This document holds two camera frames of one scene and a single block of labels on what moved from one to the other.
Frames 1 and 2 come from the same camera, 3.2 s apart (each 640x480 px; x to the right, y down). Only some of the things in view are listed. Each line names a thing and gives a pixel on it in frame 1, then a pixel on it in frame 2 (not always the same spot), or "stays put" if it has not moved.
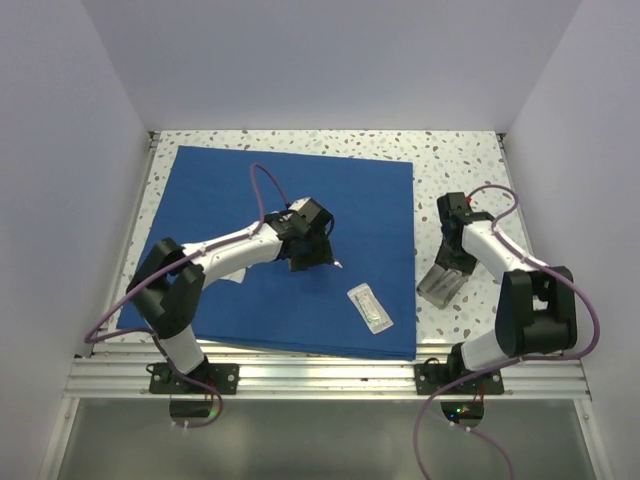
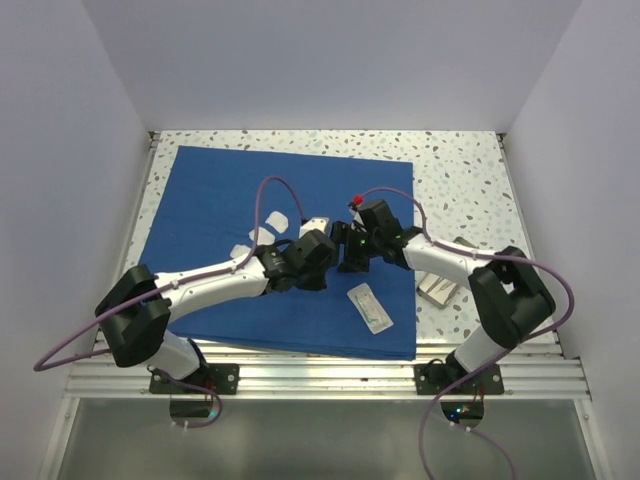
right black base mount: (432, 376) stays put
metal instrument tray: (440, 283) stays put
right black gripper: (465, 264) → (343, 233)
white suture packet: (371, 309) stays put
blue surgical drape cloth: (212, 192) stays put
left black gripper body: (316, 251) → (312, 278)
